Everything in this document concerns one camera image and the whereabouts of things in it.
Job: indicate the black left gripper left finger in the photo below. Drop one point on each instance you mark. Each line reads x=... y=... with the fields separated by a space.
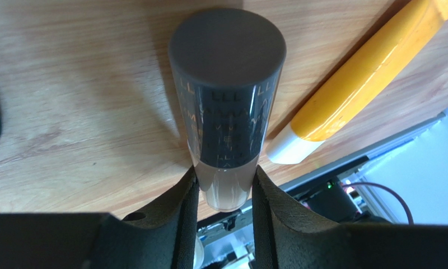
x=161 y=234

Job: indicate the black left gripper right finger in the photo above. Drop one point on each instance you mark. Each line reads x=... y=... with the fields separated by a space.
x=289 y=235

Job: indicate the grey cap foundation bottle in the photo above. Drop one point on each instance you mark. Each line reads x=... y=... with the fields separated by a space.
x=226 y=64

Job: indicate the orange cosmetic tube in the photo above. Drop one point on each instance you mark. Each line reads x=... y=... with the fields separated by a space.
x=357 y=82

